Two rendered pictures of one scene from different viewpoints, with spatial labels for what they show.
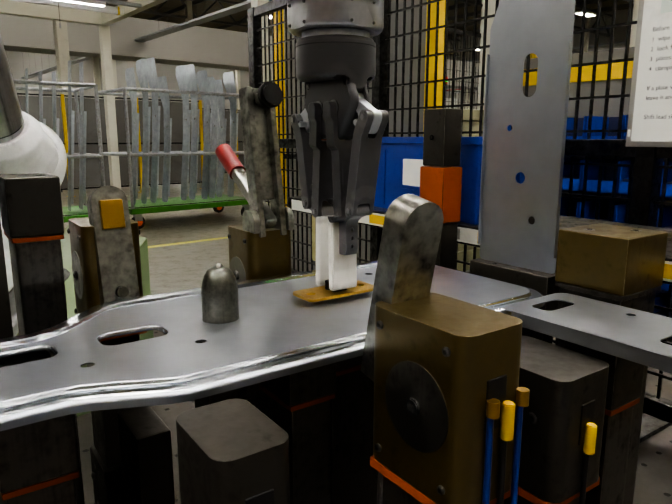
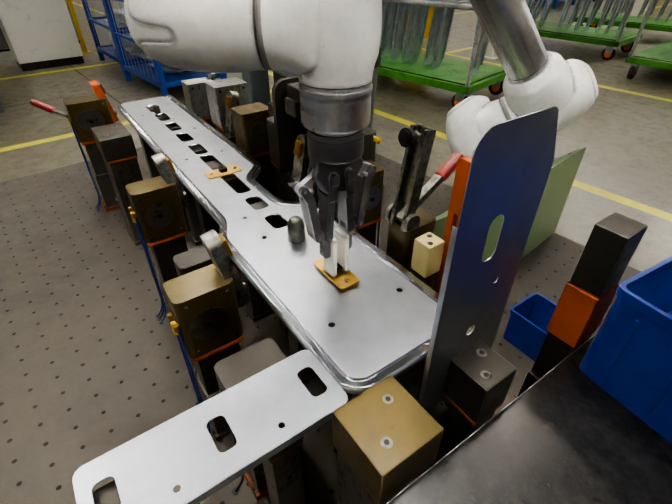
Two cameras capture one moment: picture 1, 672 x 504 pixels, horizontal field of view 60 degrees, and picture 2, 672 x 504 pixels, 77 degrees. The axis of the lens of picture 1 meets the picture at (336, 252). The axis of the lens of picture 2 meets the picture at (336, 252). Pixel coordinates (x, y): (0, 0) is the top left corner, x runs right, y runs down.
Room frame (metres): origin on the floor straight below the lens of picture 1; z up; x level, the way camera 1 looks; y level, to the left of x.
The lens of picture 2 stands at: (0.57, -0.54, 1.44)
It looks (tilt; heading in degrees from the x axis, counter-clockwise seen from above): 37 degrees down; 90
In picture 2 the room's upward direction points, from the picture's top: straight up
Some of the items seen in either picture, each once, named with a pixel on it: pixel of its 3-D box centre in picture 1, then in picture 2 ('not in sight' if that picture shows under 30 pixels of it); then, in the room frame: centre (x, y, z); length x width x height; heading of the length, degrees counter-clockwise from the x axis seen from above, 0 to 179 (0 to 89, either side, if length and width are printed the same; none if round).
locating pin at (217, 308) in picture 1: (220, 299); (296, 231); (0.50, 0.10, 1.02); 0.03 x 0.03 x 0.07
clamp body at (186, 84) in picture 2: not in sight; (210, 131); (0.11, 0.97, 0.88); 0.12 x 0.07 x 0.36; 35
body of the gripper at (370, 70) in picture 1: (335, 89); (335, 159); (0.57, 0.00, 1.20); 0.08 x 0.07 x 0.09; 35
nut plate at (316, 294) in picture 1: (336, 286); (335, 269); (0.57, 0.00, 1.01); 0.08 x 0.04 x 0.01; 125
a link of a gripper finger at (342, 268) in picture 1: (342, 253); (330, 254); (0.56, -0.01, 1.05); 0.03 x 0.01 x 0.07; 125
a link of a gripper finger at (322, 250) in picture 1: (329, 250); (341, 249); (0.58, 0.01, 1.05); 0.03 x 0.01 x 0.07; 125
